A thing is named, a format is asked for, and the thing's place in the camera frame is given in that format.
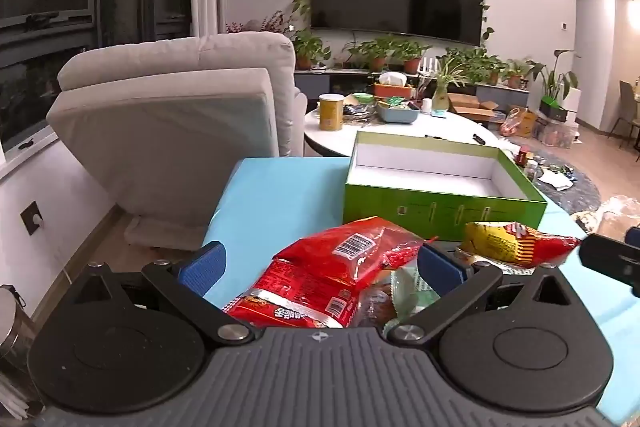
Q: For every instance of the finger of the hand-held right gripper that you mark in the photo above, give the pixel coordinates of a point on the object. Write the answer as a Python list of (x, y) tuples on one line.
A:
[(612, 259)]

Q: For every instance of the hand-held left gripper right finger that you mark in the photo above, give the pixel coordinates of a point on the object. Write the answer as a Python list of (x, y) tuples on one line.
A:
[(440, 268)]

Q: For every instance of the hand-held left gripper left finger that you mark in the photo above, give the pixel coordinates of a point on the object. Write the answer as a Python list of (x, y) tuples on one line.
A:
[(205, 264)]

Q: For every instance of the green snack packet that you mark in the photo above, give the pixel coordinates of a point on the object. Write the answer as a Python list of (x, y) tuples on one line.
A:
[(407, 294)]

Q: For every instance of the green cardboard box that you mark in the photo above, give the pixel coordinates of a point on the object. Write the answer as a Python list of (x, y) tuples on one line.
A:
[(425, 207)]

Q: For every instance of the yellow and red snack packet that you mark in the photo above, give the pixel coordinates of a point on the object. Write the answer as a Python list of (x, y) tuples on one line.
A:
[(505, 242)]

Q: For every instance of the clear packet with brown snack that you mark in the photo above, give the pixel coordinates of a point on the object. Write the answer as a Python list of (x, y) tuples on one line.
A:
[(375, 304)]

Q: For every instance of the red packet with silver stripe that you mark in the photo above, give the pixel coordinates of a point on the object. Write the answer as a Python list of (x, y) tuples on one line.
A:
[(295, 302)]

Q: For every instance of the large red snack packet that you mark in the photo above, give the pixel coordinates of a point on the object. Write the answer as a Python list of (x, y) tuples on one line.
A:
[(325, 252)]

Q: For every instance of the clear plastic bag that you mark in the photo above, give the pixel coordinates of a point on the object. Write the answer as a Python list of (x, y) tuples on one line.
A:
[(615, 217)]

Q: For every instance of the dark marble round table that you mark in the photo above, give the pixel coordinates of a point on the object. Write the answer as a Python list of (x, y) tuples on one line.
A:
[(580, 192)]

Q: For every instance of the light blue table cover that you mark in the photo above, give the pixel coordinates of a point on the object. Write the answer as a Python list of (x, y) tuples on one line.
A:
[(280, 207)]

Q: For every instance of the white paper sheet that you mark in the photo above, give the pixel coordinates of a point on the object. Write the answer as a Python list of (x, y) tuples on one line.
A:
[(556, 179)]

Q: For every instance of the black pen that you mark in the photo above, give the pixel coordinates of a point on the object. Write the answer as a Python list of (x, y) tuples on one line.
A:
[(436, 137)]

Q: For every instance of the clear plastic storage boxes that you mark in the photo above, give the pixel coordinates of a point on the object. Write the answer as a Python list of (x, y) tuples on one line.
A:
[(555, 133)]

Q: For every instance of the white round table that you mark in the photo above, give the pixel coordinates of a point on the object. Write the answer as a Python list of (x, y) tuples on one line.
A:
[(390, 134)]

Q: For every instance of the beige sofa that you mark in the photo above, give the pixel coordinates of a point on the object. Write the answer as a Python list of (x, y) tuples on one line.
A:
[(165, 122)]

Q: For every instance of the grey dining chair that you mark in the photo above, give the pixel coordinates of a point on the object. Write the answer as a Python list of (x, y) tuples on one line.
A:
[(627, 107)]

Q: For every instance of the small teal box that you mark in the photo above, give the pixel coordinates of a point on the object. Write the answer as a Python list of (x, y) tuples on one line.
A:
[(439, 113)]

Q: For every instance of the grey-blue plastic basket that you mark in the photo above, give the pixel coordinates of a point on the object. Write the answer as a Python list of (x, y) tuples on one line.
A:
[(397, 114)]

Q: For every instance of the yellow printed cardboard box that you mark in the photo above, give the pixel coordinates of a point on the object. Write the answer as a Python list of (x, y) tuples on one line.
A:
[(527, 123)]

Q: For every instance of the open brown cardboard box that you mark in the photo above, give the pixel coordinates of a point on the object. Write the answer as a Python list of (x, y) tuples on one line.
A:
[(470, 108)]

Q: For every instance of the small white cup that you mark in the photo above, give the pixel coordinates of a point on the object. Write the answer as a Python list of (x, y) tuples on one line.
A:
[(427, 106)]

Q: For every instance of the green and black box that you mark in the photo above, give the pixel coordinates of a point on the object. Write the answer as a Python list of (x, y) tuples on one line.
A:
[(552, 108)]

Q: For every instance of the glass vase with green plant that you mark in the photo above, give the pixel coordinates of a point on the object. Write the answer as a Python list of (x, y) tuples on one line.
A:
[(440, 99)]

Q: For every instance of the pile of small packets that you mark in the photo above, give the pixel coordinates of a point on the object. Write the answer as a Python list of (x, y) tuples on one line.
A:
[(360, 112)]

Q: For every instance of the orange tissue box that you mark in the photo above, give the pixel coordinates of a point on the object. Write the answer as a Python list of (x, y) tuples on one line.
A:
[(392, 91)]

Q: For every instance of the green bowl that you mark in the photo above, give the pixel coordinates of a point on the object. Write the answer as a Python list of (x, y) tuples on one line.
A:
[(362, 98)]

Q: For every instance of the yellow canister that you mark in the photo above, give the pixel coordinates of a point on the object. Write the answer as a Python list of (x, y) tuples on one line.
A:
[(331, 113)]

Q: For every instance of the tall large-leaf plant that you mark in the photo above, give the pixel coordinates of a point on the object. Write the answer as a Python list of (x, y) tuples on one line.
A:
[(555, 77)]

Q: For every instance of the white router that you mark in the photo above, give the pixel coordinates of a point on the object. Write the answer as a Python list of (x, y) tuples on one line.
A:
[(428, 64)]

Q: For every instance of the green potted plant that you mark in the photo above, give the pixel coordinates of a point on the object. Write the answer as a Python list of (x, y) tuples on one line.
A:
[(375, 52), (412, 54), (515, 74), (310, 49), (487, 67)]

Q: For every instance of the metal trash can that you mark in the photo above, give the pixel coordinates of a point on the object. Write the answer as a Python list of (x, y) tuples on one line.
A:
[(15, 347)]

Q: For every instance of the grey television cabinet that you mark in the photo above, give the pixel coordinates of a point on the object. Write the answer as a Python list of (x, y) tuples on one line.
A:
[(315, 82)]

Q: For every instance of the red berry branches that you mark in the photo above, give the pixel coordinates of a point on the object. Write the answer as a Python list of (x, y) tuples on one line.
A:
[(270, 24)]

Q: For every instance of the dark glass window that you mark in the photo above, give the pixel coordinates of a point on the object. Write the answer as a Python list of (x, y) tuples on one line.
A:
[(50, 7)]

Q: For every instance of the black wall socket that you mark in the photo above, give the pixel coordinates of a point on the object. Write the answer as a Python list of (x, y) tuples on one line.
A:
[(32, 218)]

